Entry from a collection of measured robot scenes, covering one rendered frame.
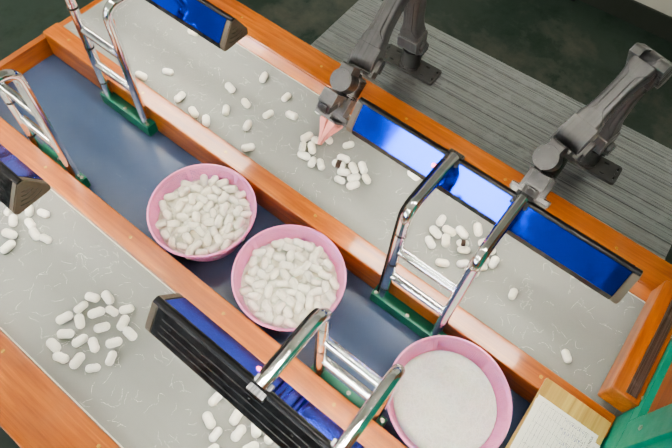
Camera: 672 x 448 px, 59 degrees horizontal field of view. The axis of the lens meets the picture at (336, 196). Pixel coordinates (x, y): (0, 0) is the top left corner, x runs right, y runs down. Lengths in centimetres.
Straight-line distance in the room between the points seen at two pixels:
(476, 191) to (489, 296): 37
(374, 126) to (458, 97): 69
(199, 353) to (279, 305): 42
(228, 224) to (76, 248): 36
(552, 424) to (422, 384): 27
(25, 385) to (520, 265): 113
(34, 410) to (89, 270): 32
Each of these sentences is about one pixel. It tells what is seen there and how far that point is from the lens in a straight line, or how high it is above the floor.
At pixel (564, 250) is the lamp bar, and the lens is 116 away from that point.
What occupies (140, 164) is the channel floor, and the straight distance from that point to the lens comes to 171.
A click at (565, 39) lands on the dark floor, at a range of 324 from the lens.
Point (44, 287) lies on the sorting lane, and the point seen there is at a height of 74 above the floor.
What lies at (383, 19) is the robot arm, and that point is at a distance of 154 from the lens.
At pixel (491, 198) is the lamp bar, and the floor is 109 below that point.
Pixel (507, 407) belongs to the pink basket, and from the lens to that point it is 137.
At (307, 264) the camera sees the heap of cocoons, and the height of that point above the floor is 75.
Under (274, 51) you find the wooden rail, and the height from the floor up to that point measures 76.
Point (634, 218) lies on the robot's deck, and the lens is 180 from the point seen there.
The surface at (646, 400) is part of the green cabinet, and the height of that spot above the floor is 87.
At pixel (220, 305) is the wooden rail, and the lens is 137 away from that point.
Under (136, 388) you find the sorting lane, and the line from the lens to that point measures 138.
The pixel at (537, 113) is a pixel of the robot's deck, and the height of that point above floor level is 67.
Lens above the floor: 203
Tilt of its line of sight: 58 degrees down
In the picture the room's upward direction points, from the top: 5 degrees clockwise
